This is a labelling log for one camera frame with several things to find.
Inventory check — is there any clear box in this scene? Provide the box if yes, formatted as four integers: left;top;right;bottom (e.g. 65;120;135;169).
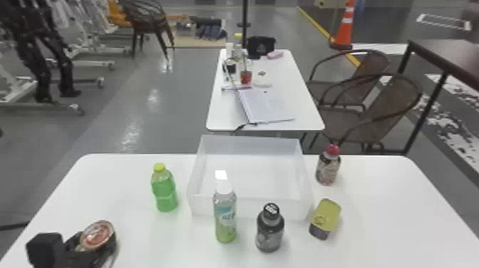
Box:
186;134;314;221

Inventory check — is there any orange cone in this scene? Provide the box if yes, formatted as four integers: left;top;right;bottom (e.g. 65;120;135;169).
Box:
329;0;356;52

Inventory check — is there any dark wicker chair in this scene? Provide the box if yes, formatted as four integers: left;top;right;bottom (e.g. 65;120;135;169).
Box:
118;0;176;60

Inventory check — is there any white side table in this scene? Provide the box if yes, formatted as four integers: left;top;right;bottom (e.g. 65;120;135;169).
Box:
205;48;326;151

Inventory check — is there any red can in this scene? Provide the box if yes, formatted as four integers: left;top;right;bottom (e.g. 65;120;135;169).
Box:
76;219;119;268

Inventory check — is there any pink bottle red cap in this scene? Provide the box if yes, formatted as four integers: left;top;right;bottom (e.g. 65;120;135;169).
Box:
314;143;342;187

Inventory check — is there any yellow can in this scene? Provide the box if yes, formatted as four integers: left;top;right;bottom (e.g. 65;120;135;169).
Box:
308;197;343;241

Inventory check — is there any black bag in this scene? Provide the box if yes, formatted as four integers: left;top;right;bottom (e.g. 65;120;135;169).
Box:
246;35;277;61

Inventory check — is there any light green bottle white cap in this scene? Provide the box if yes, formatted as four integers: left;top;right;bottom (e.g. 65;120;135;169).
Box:
212;169;238;244

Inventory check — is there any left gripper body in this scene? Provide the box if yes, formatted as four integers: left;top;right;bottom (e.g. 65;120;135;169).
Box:
63;231;99;268

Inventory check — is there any brown chair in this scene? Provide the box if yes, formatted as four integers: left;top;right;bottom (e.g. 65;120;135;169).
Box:
306;49;392;113
300;73;424;155

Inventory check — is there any dark side table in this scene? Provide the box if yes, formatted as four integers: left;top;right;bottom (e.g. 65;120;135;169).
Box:
364;38;479;157

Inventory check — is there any black bottle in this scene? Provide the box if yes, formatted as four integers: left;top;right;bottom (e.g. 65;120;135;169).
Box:
254;202;285;254

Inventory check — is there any white open notebook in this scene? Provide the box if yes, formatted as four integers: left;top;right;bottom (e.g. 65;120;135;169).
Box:
235;87;297;125

